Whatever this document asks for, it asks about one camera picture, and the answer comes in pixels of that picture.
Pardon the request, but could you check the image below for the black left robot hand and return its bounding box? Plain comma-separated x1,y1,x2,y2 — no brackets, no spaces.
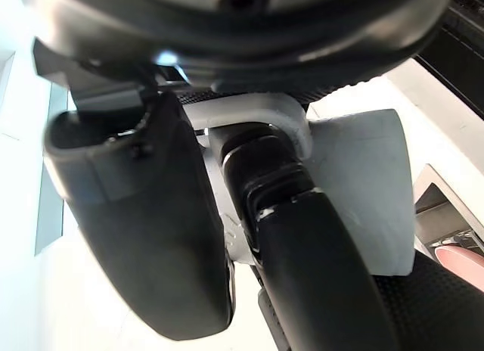
208,123,484,351

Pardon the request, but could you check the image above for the pink plate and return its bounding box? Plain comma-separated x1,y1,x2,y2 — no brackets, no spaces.
433,244,484,288

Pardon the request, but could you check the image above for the dishwasher wire rack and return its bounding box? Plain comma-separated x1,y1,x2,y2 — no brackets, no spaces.
448,0,484,25

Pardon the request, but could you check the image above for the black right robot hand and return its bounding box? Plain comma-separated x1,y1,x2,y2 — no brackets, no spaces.
18,0,457,343

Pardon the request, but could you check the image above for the black dishwasher door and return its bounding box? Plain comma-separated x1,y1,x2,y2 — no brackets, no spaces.
414,10,484,120

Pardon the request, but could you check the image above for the steel sink with orange sticker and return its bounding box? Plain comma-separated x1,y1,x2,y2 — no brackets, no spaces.
414,163,484,253

